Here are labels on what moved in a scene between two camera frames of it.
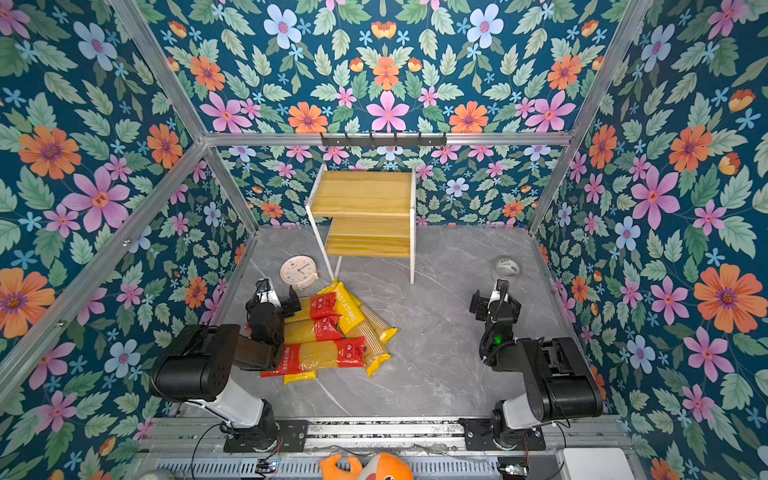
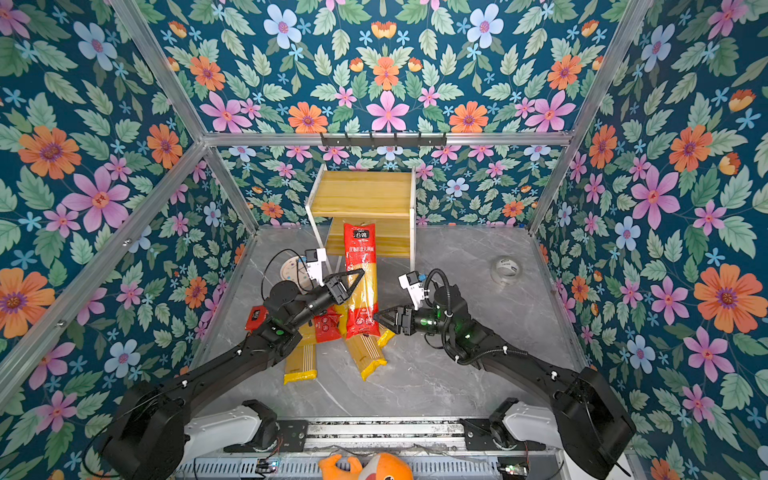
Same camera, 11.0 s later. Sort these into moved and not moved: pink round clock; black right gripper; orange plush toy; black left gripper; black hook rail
Moved: black right gripper; black left gripper
Not moved: black hook rail; orange plush toy; pink round clock
